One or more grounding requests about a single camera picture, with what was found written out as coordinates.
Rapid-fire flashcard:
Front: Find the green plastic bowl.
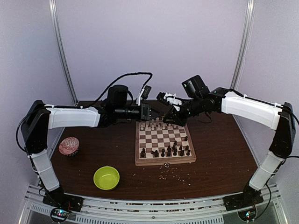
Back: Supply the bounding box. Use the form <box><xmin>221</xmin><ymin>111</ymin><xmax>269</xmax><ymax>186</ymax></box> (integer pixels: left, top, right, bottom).
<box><xmin>93</xmin><ymin>166</ymin><xmax>120</xmax><ymax>191</ymax></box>

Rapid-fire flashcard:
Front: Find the left aluminium frame post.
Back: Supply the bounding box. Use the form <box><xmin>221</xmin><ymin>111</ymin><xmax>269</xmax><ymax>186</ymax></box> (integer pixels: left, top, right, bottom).
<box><xmin>49</xmin><ymin>0</ymin><xmax>78</xmax><ymax>105</ymax></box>

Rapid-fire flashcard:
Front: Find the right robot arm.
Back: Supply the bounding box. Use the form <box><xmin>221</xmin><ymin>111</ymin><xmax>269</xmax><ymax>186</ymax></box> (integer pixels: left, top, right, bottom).
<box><xmin>157</xmin><ymin>75</ymin><xmax>299</xmax><ymax>206</ymax></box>

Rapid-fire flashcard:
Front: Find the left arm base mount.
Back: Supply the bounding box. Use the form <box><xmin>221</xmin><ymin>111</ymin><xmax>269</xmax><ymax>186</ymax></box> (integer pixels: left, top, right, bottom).
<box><xmin>43</xmin><ymin>195</ymin><xmax>84</xmax><ymax>223</ymax></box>

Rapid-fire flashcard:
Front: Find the dark queen piece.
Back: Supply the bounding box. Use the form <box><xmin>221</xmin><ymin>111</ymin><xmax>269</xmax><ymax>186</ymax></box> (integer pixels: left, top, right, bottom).
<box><xmin>151</xmin><ymin>150</ymin><xmax>159</xmax><ymax>158</ymax></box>

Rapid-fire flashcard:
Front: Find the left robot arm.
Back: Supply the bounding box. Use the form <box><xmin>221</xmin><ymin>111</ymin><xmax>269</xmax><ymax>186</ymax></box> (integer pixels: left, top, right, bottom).
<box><xmin>16</xmin><ymin>80</ymin><xmax>163</xmax><ymax>207</ymax></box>

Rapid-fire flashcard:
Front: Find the right aluminium frame post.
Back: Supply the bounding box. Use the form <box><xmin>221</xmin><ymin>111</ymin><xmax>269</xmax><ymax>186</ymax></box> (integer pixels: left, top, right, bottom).
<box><xmin>230</xmin><ymin>0</ymin><xmax>255</xmax><ymax>90</ymax></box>

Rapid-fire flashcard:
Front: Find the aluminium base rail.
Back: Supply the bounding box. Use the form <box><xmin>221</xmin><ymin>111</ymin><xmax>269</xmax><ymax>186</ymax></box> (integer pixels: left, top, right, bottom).
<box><xmin>18</xmin><ymin>183</ymin><xmax>285</xmax><ymax>224</ymax></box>

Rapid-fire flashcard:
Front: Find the aluminium frame post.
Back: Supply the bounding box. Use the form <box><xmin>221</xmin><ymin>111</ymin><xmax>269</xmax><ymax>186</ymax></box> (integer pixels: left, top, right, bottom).
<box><xmin>49</xmin><ymin>0</ymin><xmax>78</xmax><ymax>105</ymax></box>
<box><xmin>230</xmin><ymin>0</ymin><xmax>255</xmax><ymax>90</ymax></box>

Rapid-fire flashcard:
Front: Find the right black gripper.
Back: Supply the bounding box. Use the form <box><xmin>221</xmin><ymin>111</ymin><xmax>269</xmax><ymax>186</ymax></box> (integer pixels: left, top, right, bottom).
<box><xmin>163</xmin><ymin>96</ymin><xmax>204</xmax><ymax>127</ymax></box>

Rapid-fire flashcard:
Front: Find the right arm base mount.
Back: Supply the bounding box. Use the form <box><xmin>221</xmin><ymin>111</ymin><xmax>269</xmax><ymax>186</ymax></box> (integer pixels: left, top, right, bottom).
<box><xmin>223</xmin><ymin>191</ymin><xmax>263</xmax><ymax>222</ymax></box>

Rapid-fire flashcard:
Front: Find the wooden chess board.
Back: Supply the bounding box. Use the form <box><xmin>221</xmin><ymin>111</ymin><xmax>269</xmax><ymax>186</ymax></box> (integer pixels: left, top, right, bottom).
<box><xmin>135</xmin><ymin>122</ymin><xmax>197</xmax><ymax>166</ymax></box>

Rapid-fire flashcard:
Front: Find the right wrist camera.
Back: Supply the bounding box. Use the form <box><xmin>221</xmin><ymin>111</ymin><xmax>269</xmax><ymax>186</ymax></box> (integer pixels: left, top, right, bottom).
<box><xmin>157</xmin><ymin>92</ymin><xmax>183</xmax><ymax>107</ymax></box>

